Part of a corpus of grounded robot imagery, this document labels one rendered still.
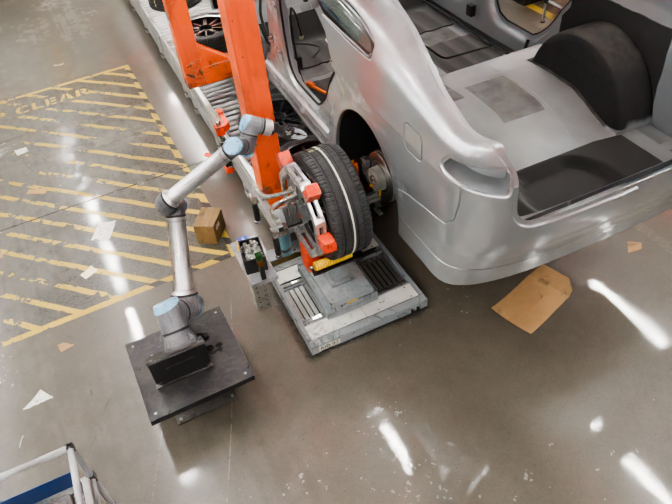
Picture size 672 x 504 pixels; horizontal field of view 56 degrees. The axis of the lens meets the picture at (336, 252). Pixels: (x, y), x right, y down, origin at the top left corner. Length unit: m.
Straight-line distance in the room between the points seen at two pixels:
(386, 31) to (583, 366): 2.23
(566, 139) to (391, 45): 1.40
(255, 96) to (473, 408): 2.17
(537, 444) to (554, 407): 0.26
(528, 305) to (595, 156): 1.03
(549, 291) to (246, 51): 2.43
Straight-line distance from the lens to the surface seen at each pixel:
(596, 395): 3.97
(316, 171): 3.42
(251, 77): 3.70
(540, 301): 4.34
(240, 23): 3.56
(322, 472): 3.60
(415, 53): 3.14
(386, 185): 3.81
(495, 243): 3.04
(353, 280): 4.10
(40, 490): 2.97
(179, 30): 5.60
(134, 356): 3.92
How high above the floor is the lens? 3.18
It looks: 44 degrees down
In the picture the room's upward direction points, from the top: 7 degrees counter-clockwise
